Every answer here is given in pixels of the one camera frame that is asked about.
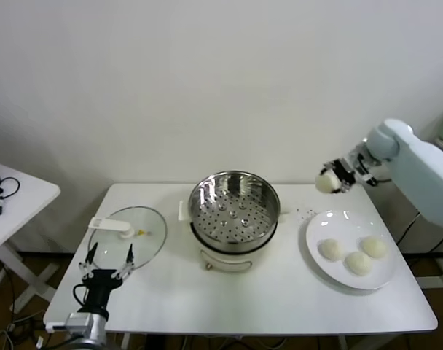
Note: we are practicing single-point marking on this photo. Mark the white steamed baozi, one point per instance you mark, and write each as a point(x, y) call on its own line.
point(373, 247)
point(326, 184)
point(331, 249)
point(358, 263)

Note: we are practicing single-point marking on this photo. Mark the scattered dark crumbs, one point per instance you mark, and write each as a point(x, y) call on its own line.
point(309, 212)

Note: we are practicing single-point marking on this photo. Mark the white round plate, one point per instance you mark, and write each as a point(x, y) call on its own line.
point(323, 226)

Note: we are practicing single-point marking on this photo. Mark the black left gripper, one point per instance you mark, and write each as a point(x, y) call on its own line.
point(99, 286)

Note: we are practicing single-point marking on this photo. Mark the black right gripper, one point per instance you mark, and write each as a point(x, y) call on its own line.
point(346, 170)

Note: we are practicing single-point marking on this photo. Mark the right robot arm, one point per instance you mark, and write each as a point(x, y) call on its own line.
point(418, 164)

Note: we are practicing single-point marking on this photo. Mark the white electric cooker pot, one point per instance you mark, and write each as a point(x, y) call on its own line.
point(229, 262)

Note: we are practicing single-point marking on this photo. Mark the white folding side table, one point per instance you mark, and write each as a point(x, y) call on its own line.
point(28, 189)

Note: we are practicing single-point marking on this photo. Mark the stainless steel steamer basket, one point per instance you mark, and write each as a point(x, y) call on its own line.
point(214, 233)

